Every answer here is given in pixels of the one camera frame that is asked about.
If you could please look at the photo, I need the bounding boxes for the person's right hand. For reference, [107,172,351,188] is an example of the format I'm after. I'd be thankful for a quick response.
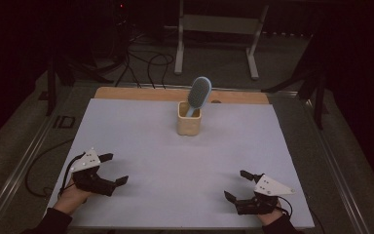
[257,201,286,227]

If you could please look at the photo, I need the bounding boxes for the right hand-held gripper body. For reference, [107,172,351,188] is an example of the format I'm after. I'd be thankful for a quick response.
[233,175,296,216]

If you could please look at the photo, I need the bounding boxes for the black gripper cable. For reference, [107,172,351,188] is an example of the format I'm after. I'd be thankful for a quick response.
[24,137,86,198]
[276,195,326,234]

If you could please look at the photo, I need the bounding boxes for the white table mat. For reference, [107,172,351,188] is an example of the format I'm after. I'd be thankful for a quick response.
[43,97,316,229]

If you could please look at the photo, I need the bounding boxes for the black rectangular floor bracket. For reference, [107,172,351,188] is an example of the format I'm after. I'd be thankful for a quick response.
[52,115,77,130]

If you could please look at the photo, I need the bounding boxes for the white metal stand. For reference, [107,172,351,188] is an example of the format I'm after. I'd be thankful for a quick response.
[173,0,270,81]

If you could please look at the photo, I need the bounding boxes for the black floor cables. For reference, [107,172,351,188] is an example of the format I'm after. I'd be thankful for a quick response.
[114,38,175,90]

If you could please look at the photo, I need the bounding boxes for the black stand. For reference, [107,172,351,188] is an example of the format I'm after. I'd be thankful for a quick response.
[46,48,115,117]
[261,30,326,131]

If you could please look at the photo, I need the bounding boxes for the person's left hand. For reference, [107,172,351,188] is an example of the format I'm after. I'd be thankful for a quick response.
[53,180,94,216]

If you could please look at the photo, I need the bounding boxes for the light blue hairbrush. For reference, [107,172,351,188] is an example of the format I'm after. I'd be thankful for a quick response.
[185,76,213,118]

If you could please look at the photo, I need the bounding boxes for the beige cup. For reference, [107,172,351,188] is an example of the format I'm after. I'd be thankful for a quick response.
[176,100,203,137]

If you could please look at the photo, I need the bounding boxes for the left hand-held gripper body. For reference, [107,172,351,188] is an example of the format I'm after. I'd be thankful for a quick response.
[69,148,118,198]

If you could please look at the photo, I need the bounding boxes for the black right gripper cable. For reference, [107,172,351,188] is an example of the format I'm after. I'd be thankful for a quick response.
[276,195,326,234]

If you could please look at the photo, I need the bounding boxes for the aluminium frame rail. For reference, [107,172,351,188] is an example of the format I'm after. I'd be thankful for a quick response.
[0,85,79,234]
[300,97,372,234]

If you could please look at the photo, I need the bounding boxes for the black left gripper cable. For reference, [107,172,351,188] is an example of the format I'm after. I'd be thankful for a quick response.
[24,137,86,198]

